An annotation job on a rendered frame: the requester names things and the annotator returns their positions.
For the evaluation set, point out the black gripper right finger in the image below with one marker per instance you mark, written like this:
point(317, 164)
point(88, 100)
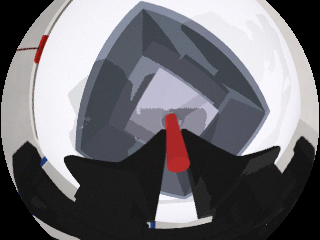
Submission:
point(215, 173)

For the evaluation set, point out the red peg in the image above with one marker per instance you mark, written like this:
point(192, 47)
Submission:
point(177, 157)

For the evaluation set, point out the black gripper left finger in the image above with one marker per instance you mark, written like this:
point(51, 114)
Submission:
point(138, 177)

